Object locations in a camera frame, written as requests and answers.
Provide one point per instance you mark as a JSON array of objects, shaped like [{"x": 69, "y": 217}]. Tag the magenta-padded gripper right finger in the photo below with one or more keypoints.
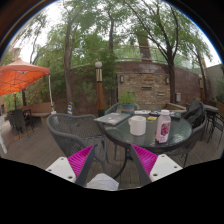
[{"x": 165, "y": 166}]

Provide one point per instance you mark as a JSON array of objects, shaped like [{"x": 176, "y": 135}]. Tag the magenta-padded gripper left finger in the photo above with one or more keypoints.
[{"x": 60, "y": 168}]

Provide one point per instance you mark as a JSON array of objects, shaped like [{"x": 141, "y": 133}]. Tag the pink juice bottle white cap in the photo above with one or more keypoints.
[{"x": 163, "y": 128}]

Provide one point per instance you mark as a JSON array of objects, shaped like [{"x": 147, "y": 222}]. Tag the grey chair under jacket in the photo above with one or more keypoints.
[{"x": 196, "y": 136}]

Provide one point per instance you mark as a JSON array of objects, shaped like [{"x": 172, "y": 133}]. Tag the white textured cup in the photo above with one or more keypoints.
[{"x": 137, "y": 126}]

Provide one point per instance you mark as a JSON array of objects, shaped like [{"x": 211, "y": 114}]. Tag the small yellow card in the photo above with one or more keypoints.
[{"x": 151, "y": 118}]

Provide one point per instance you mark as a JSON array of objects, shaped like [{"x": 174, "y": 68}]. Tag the blue yellow striped bollard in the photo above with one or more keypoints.
[{"x": 70, "y": 109}]

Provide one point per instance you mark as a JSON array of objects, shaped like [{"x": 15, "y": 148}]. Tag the dark patio chairs under canopy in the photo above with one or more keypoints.
[{"x": 20, "y": 121}]

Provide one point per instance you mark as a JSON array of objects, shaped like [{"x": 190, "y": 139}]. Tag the black metal patio chairs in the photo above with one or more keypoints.
[{"x": 215, "y": 120}]

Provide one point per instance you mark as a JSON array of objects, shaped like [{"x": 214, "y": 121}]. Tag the silver laptop with stickers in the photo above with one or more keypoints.
[{"x": 111, "y": 118}]

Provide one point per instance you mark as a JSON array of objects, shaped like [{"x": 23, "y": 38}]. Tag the potted green plant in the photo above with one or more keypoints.
[{"x": 127, "y": 100}]

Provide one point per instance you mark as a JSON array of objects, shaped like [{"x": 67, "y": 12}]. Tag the orange canopy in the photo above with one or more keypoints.
[{"x": 20, "y": 75}]

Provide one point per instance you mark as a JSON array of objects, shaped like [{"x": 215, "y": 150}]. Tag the wooden lamp post white globe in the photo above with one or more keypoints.
[{"x": 99, "y": 93}]

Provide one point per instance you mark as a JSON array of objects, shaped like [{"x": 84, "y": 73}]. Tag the wall lantern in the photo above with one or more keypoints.
[
  {"x": 122, "y": 79},
  {"x": 167, "y": 80}
]

